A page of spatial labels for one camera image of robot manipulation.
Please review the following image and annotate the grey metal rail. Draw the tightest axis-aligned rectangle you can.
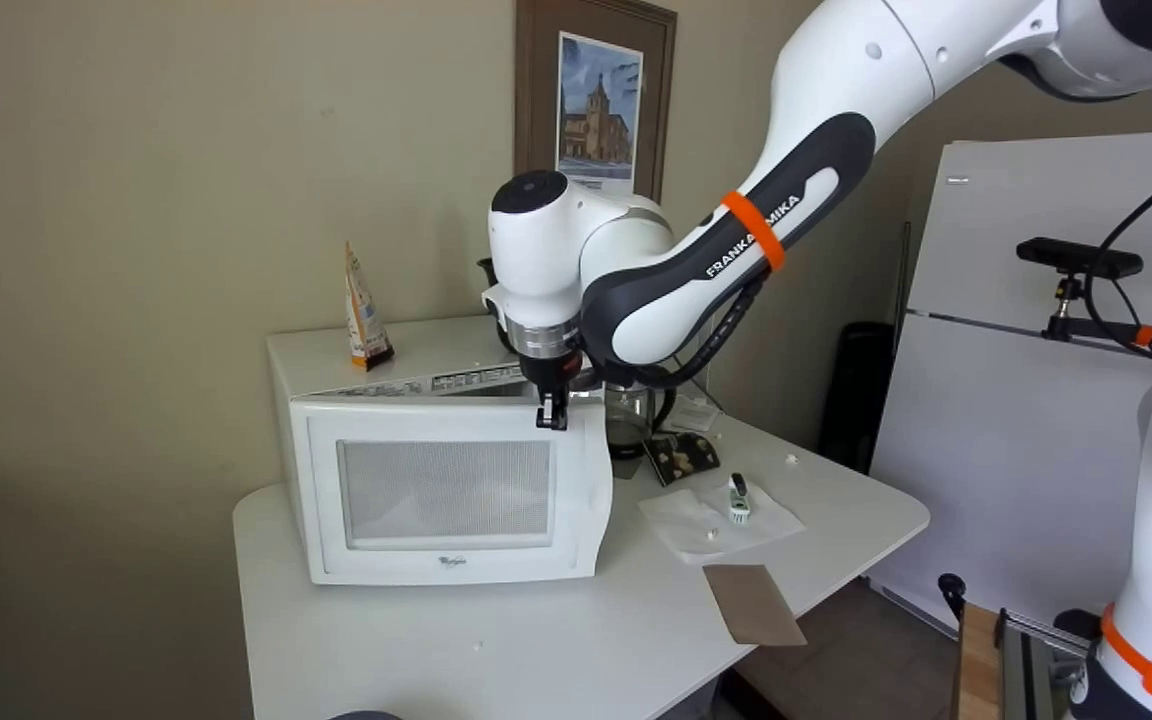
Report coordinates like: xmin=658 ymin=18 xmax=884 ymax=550
xmin=1001 ymin=617 xmax=1094 ymax=720

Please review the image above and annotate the glass coffee carafe black handle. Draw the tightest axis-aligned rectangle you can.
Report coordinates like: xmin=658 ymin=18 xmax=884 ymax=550
xmin=604 ymin=380 xmax=681 ymax=463

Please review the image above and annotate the white board with clamp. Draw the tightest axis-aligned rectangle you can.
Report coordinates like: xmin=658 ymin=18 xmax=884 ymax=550
xmin=868 ymin=130 xmax=1152 ymax=633

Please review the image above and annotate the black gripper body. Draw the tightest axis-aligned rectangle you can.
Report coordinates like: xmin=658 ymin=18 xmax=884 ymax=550
xmin=516 ymin=347 xmax=592 ymax=401

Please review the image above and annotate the dark brown small tray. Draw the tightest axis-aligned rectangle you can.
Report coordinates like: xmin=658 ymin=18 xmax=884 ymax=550
xmin=644 ymin=430 xmax=722 ymax=488

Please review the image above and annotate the black exterior camera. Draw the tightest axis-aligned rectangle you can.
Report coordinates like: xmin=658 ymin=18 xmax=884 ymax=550
xmin=1010 ymin=237 xmax=1148 ymax=285

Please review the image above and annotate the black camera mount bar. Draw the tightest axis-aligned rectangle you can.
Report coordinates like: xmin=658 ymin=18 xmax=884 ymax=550
xmin=1035 ymin=272 xmax=1152 ymax=375

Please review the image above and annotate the clear plastic sheet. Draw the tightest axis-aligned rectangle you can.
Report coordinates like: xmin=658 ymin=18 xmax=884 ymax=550
xmin=636 ymin=468 xmax=806 ymax=567

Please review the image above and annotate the white microwave body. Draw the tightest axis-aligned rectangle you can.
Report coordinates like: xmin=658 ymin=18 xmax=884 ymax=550
xmin=262 ymin=312 xmax=606 ymax=586

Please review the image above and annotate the wooden plank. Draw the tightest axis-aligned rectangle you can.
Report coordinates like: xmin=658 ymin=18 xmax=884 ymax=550
xmin=950 ymin=602 xmax=1006 ymax=720

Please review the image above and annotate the brown framed building picture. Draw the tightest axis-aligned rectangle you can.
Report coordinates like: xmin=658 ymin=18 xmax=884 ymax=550
xmin=506 ymin=0 xmax=681 ymax=209

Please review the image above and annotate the brown cardboard piece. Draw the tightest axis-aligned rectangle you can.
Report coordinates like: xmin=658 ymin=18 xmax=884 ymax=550
xmin=700 ymin=559 xmax=811 ymax=653

